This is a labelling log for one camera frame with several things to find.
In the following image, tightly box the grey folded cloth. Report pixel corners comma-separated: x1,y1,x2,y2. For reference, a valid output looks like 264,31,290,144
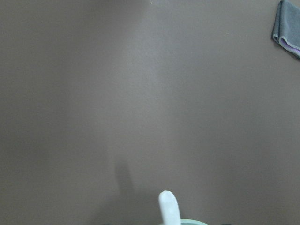
272,0,300,58

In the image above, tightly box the green ceramic bowl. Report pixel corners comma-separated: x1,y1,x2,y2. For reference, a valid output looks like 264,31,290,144
180,219,207,225

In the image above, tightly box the white ceramic spoon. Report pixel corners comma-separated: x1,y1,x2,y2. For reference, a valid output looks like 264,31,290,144
158,190,181,225

